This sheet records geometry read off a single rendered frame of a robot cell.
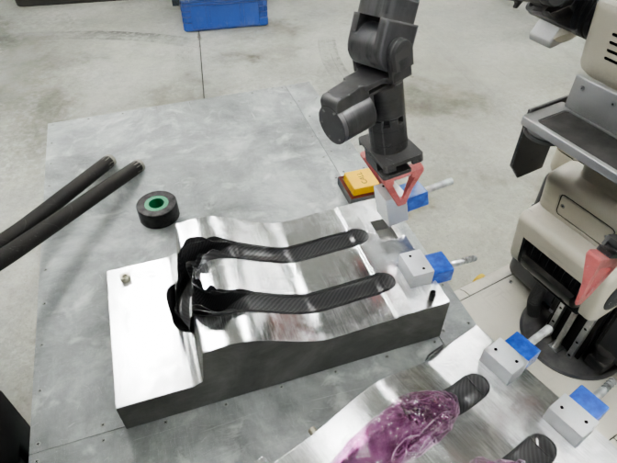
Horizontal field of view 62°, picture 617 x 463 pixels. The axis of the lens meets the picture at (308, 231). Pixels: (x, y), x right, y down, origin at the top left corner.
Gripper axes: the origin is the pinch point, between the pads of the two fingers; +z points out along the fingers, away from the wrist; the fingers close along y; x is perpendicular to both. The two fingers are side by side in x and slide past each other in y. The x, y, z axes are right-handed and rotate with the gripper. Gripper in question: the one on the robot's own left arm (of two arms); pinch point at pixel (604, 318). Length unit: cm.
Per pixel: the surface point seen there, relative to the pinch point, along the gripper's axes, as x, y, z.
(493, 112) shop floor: 193, -150, 16
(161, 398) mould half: -39, -26, 35
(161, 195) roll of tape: -25, -70, 30
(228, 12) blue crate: 117, -328, 41
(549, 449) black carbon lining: -2.4, 5.8, 17.2
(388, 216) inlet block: -4.7, -32.5, 8.0
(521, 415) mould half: -2.3, 0.8, 16.8
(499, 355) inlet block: -1.4, -6.5, 13.4
